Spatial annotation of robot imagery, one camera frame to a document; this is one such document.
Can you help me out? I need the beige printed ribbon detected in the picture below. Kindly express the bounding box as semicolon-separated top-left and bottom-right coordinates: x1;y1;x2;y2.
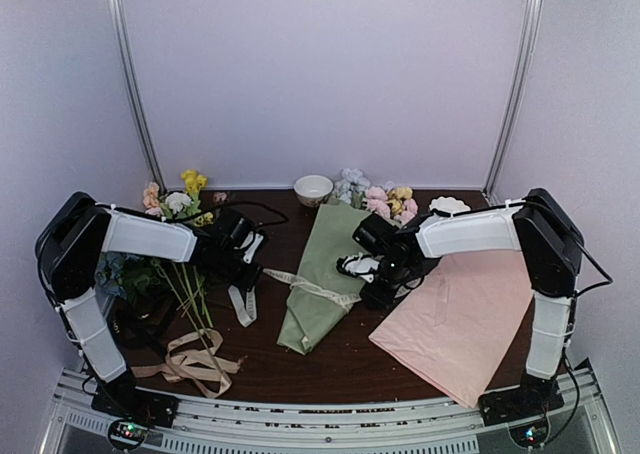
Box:
227;267;364;329

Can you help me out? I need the green wrapping paper sheet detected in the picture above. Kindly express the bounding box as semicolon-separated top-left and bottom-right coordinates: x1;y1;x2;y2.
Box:
277;202;369;355

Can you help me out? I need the yellow fake flower stem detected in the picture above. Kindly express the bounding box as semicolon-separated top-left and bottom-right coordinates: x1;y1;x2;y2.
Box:
386;186;413;217

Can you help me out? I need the pink carnation fake flower stem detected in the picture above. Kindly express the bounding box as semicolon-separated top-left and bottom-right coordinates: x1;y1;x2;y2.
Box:
364;186;418;225

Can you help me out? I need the blue fake flower stem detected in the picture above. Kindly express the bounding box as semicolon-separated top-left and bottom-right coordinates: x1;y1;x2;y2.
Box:
332;168;371;209

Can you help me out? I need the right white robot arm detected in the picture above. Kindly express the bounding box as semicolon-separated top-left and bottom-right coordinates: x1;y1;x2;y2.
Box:
338;189;584;416

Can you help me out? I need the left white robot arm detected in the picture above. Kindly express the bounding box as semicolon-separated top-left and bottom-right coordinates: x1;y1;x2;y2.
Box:
35;192;267;418

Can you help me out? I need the bunch of fake flowers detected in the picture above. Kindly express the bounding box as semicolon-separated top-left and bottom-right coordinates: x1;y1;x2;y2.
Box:
94;169;236;330

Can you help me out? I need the pink wrapping paper sheet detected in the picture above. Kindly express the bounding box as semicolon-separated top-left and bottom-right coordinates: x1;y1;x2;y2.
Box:
369;250;532;408

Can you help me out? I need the white scalloped dish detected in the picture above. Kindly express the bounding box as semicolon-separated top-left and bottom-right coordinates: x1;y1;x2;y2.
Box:
429;196;471;217

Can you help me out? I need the tan plain ribbon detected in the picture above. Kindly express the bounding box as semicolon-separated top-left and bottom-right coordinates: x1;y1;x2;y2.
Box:
131;328;243;399

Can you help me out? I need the white patterned ceramic bowl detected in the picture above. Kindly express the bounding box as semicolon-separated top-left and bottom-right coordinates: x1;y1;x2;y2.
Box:
293;175;334;208

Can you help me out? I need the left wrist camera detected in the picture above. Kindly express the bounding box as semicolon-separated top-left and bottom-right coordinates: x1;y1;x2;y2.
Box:
239;231;267;264

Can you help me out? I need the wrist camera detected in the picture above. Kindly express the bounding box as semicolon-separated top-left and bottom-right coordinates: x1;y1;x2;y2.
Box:
336;253;380;283
239;231;267;264

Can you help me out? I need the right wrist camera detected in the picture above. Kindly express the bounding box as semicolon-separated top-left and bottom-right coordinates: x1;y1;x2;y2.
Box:
336;253;380;283

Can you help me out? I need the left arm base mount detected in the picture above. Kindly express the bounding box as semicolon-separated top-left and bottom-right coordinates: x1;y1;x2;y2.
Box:
91;390;179;451

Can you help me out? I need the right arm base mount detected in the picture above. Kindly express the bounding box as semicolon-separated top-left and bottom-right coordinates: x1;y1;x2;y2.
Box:
478;387;565;450

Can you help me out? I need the right aluminium frame post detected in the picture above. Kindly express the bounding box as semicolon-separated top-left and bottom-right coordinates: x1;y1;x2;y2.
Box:
482;0;544;204

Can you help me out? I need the aluminium frame post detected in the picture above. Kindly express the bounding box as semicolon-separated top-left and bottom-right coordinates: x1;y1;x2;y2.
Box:
107;0;165;189
482;0;544;204

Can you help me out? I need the left aluminium frame post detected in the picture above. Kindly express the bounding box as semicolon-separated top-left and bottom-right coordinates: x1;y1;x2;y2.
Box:
107;0;165;189

